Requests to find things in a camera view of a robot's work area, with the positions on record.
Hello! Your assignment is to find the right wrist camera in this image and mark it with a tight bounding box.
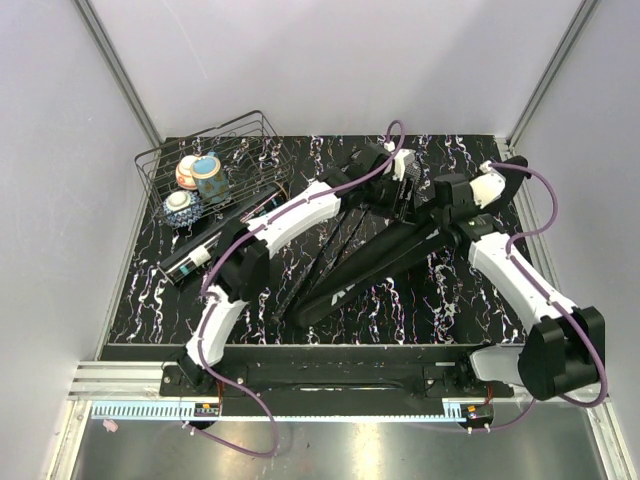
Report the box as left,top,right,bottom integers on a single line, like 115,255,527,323
470,161,506,209

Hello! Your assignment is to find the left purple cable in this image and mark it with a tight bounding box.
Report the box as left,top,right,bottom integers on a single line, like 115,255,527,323
197,119,406,457

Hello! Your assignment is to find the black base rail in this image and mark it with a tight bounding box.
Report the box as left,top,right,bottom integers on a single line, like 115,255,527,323
159,345,514,420

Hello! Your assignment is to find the wire dish rack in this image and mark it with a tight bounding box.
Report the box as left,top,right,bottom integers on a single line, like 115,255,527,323
134,110,294,219

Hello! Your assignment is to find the black racket bag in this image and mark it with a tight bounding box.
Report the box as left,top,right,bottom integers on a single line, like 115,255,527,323
294,155,529,329

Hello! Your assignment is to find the badminton racket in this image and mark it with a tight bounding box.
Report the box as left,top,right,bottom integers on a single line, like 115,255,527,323
267,209,374,327
299,164,426,301

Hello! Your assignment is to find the black shuttlecock tube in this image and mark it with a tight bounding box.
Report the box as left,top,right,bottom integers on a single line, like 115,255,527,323
160,182,289,290

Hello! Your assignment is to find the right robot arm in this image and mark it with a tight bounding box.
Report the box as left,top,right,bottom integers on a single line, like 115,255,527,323
434,164,608,408

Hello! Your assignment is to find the blue patterned bowl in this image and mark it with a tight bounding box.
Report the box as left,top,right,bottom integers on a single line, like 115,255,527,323
162,190,204,229

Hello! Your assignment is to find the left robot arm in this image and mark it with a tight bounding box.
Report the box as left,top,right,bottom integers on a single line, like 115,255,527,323
177,142,415,396

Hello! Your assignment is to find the orange white bowl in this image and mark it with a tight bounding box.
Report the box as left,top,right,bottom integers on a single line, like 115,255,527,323
175,155,200,191

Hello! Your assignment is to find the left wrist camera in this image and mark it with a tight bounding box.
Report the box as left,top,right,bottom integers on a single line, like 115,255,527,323
384,149,421,181

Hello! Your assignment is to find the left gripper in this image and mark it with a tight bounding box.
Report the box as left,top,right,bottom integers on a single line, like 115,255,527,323
363,173,416,225

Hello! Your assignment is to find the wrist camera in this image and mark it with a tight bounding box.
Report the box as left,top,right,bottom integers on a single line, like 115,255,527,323
470,161,506,209
384,149,421,181

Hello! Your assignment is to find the blue butterfly mug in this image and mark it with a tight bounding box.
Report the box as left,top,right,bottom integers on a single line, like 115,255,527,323
190,151,229,204

